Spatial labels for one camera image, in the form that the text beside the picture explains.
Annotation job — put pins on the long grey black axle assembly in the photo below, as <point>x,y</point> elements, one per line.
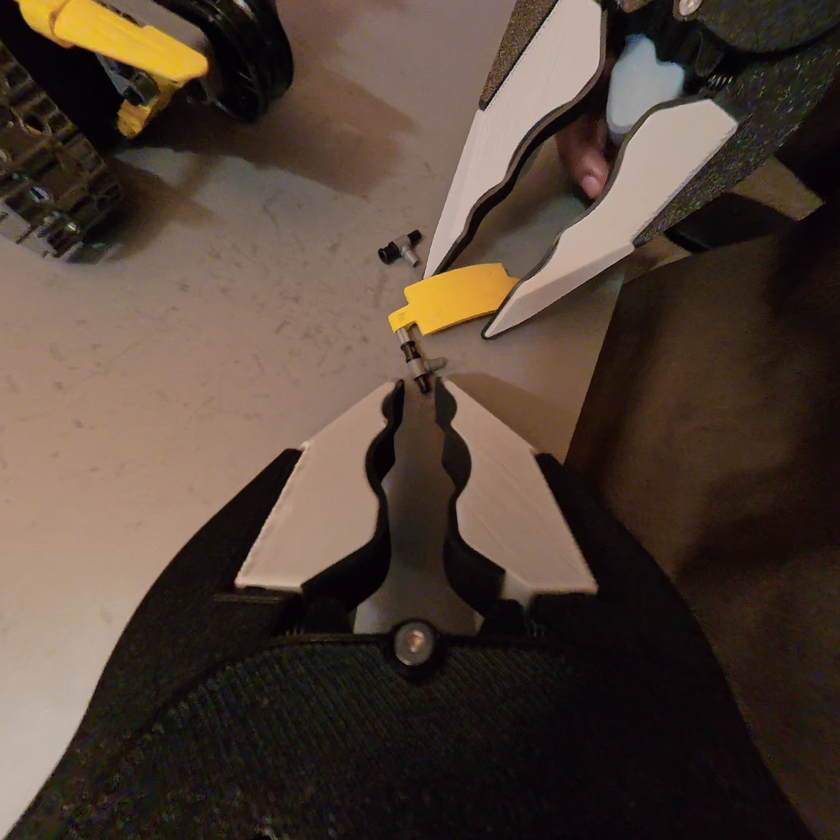
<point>417,361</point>

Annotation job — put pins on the short black grey pin connector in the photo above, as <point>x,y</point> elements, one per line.
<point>397,248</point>

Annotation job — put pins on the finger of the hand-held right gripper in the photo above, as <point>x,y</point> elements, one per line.
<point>669,164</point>
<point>544,79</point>

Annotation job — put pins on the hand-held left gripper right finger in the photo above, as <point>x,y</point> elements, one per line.
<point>525,518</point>

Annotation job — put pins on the person's right hand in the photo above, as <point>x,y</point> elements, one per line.
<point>587,164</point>

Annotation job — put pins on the yellow black toy tracked vehicle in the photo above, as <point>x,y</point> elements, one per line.
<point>229,52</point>

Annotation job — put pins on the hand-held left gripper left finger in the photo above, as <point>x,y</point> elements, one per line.
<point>315,512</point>

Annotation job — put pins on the yellow curved toy panel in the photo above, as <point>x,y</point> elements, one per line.
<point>459,295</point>

